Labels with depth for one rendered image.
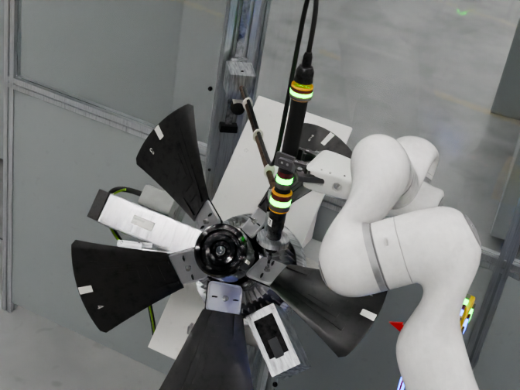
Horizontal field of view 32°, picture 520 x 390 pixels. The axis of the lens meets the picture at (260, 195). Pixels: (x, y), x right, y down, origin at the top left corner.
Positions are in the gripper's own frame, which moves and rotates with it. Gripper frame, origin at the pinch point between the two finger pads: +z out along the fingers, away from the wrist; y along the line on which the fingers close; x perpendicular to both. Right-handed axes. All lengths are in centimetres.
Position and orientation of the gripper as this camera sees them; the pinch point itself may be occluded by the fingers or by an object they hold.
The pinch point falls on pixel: (289, 156)
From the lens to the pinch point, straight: 181.1
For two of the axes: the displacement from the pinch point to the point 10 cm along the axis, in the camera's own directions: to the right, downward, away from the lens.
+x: 1.5, -8.5, -5.1
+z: -8.9, -3.4, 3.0
